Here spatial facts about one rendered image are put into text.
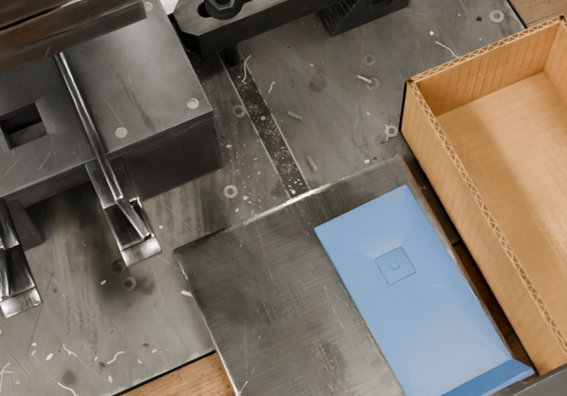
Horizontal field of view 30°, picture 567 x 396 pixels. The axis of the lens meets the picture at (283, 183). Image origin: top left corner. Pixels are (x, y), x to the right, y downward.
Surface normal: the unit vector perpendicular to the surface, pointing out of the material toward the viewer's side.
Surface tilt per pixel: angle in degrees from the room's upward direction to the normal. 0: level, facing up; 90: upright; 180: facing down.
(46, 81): 0
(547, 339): 90
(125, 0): 90
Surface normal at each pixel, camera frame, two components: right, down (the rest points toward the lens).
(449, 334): -0.04, -0.42
